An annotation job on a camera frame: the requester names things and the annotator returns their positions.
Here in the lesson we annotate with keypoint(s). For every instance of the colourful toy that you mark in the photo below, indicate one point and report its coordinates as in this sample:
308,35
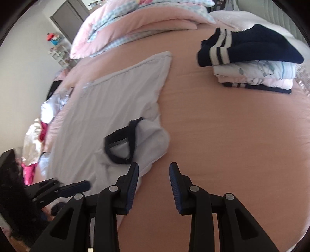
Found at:
55,38

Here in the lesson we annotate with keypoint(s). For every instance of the pink checkered quilt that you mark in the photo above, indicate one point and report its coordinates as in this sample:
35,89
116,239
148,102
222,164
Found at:
135,21

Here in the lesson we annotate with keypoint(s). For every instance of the navy trimmed folded garment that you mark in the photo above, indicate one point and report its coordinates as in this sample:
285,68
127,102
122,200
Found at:
256,88

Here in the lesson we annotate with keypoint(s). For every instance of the magenta cloth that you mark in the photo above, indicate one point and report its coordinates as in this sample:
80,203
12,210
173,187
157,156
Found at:
30,173

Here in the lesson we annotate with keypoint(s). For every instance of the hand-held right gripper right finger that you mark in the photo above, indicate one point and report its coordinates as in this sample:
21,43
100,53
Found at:
174,187

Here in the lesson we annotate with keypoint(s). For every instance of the white toy shelf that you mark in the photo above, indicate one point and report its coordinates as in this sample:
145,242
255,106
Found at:
59,54

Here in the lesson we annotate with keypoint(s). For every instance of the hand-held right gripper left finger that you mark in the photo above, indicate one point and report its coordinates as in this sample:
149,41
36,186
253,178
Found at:
132,187

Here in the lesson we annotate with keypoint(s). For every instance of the grey wardrobe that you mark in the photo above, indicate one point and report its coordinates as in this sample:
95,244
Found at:
69,17

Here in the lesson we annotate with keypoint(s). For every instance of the dark cloth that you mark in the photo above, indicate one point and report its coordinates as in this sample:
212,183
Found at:
53,88

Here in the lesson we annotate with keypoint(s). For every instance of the white printed folded garment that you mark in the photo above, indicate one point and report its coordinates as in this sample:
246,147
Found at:
256,72

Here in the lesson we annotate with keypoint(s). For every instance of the navy striped folded garment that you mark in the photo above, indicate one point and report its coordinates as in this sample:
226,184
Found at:
256,46

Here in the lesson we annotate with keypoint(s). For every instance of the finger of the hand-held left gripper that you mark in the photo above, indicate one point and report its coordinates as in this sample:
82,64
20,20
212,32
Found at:
75,187
46,184

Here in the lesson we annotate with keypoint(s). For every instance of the green padded headboard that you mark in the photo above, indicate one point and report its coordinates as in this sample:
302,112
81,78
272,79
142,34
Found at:
273,14

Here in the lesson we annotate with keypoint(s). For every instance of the white shirt with navy trim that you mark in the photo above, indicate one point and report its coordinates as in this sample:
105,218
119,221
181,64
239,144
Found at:
109,101

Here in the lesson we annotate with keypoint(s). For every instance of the white satin cloth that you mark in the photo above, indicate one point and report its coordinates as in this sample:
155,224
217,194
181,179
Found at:
34,138

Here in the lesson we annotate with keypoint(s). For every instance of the light blue cloth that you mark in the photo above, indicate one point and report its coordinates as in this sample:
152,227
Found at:
54,106

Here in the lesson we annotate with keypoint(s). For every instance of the pink bed sheet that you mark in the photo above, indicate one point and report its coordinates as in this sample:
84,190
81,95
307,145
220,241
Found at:
218,145

